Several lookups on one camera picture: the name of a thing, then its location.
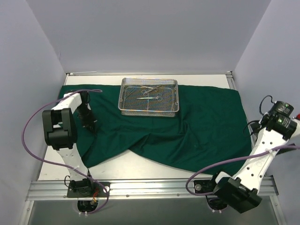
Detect aluminium frame rail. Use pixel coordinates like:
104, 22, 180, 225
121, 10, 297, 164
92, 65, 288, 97
25, 174, 279, 201

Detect green surgical drape cloth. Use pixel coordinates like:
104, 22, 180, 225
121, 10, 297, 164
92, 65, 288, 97
59, 84, 252, 172

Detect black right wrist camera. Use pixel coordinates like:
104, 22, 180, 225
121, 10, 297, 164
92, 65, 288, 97
273, 101, 294, 117

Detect metal mesh instrument tray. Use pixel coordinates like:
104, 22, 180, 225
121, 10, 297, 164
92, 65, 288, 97
118, 78, 180, 117

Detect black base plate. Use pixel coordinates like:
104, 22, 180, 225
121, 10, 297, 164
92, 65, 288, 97
194, 180, 217, 195
67, 179, 107, 198

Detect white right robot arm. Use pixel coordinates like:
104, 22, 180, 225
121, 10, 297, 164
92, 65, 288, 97
208, 113, 300, 213

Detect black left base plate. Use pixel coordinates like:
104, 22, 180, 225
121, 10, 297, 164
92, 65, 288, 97
67, 179, 107, 198

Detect silver surgical scissors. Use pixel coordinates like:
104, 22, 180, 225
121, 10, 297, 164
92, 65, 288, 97
142, 85, 161, 97

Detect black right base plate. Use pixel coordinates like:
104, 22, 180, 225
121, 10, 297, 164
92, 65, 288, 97
194, 180, 217, 195

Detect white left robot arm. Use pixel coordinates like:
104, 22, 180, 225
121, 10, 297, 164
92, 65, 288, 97
42, 91, 97, 196

